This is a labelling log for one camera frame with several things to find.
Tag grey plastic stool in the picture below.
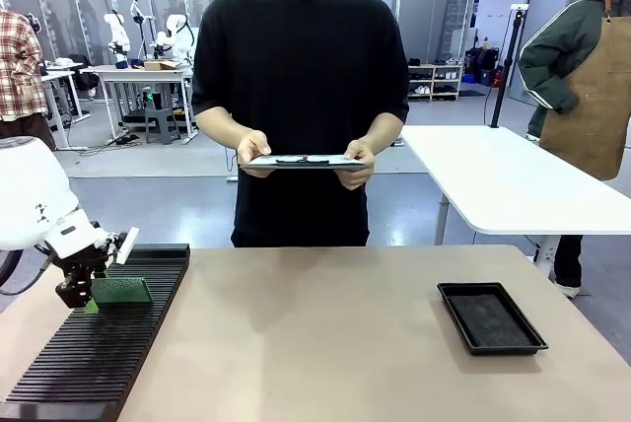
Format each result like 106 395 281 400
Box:
144 108 181 146

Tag white side table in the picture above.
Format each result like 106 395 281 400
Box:
396 124 631 278

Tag person in brown apron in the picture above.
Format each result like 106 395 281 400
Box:
518 0 631 300

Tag grey clipboard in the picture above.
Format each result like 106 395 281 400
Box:
240 154 367 171

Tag white narrow background desk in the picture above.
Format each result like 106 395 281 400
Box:
41 60 93 148

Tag black office chair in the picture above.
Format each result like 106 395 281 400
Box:
67 53 101 100

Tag black slotted PCB rack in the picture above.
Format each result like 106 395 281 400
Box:
0 243 191 422

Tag small white background robot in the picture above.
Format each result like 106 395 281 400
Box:
105 9 131 66

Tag person in black t-shirt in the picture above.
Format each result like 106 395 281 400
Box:
190 0 410 248

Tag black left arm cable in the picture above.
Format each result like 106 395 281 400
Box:
0 239 63 296

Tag black tripod pole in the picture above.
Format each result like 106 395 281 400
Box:
489 4 528 129

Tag large white background robot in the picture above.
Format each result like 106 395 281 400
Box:
150 14 199 67

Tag person's right hand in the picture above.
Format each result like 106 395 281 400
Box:
237 129 273 178

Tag person's right forearm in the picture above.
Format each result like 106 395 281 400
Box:
195 105 257 157

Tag black plastic tray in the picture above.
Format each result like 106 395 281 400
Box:
437 281 549 357

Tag person in plaid shirt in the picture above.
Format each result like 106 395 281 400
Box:
0 5 58 152

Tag person's left hand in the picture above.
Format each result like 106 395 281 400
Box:
339 138 377 191

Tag white background camera stand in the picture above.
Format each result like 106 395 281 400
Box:
129 0 150 61

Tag person's left forearm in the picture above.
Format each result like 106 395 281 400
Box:
363 109 406 153

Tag white paper sheet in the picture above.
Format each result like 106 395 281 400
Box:
245 155 364 168

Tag wooden shoe rack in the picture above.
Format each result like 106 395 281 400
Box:
407 63 465 103

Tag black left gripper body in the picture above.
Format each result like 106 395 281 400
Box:
58 233 122 275

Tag green PCB board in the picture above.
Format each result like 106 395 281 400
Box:
91 276 153 308

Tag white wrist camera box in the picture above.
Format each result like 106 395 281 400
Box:
115 226 140 265

